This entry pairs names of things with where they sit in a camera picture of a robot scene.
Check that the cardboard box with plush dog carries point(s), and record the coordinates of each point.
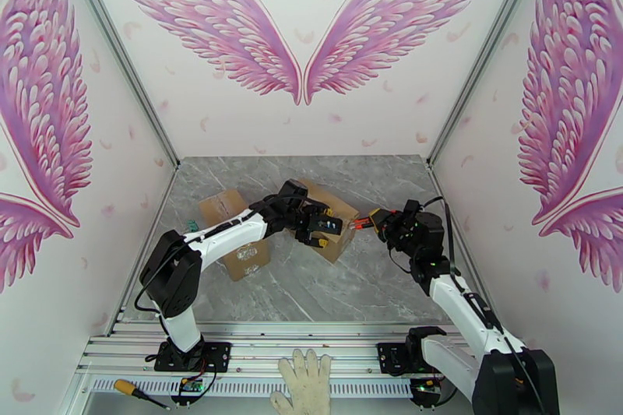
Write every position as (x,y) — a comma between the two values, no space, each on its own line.
(336,214)

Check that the red utility knife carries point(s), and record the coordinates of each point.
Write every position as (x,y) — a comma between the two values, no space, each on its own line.
(362,224)

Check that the taped brown cardboard box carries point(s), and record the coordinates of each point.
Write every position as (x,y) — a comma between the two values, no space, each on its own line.
(221,207)

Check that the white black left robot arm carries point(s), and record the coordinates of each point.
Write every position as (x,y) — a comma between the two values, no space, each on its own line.
(229,233)

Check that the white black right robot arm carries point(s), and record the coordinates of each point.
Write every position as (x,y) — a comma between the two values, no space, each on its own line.
(452,301)

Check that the white knitted work glove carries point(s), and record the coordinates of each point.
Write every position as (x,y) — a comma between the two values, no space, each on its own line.
(304,384)

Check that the green circuit board on plate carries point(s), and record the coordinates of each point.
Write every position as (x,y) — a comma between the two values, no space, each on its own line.
(191,385)
(426,385)

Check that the aluminium rail frame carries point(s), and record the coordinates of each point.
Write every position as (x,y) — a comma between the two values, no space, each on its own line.
(272,336)

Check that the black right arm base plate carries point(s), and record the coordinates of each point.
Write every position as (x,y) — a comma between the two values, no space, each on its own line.
(389,357)

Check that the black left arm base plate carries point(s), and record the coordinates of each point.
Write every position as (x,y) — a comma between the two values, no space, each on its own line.
(219,355)

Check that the aluminium corner post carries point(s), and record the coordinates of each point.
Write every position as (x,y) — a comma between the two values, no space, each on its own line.
(486,58)
(121,58)

